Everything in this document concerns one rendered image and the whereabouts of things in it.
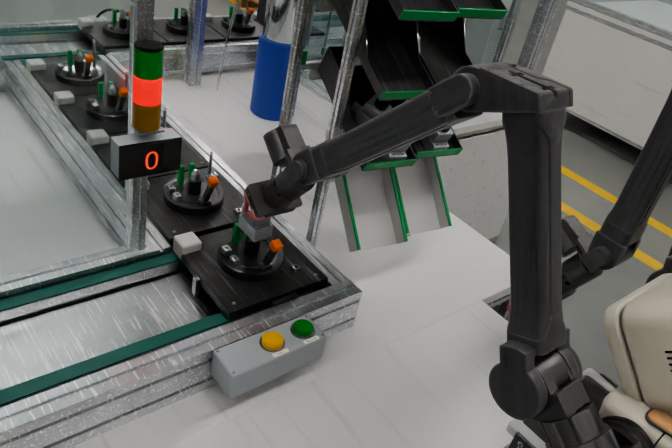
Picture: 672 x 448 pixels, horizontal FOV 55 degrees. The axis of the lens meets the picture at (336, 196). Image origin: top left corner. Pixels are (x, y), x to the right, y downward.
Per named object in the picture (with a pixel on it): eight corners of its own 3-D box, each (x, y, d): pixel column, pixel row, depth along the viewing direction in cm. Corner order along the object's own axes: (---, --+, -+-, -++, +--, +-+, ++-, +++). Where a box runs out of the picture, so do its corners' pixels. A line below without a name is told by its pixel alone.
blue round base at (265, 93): (302, 118, 227) (315, 45, 213) (265, 124, 217) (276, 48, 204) (277, 100, 236) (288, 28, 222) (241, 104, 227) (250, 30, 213)
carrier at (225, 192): (262, 221, 153) (269, 176, 146) (168, 246, 138) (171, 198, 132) (212, 172, 168) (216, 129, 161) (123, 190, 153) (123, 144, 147)
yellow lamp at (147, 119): (165, 130, 117) (166, 105, 115) (138, 133, 114) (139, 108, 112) (153, 118, 120) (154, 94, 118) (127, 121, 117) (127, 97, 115)
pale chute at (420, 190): (440, 229, 158) (452, 225, 154) (397, 236, 151) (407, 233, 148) (416, 120, 162) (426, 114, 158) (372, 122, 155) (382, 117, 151)
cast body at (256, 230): (272, 237, 132) (276, 208, 129) (253, 242, 129) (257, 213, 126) (250, 216, 137) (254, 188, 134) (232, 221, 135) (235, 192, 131)
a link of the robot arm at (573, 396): (573, 431, 78) (595, 413, 81) (537, 351, 79) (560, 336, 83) (516, 437, 85) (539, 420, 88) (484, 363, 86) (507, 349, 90)
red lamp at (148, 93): (166, 105, 115) (167, 79, 112) (139, 108, 111) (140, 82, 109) (154, 93, 118) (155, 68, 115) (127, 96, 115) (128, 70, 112)
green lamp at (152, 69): (167, 78, 112) (169, 52, 109) (140, 81, 109) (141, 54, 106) (155, 67, 115) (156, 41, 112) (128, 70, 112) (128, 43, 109)
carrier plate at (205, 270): (326, 284, 137) (328, 277, 136) (229, 320, 123) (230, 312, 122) (265, 224, 152) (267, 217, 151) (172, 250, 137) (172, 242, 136)
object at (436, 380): (583, 395, 141) (588, 386, 139) (224, 657, 86) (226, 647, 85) (376, 224, 183) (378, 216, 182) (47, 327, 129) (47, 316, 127)
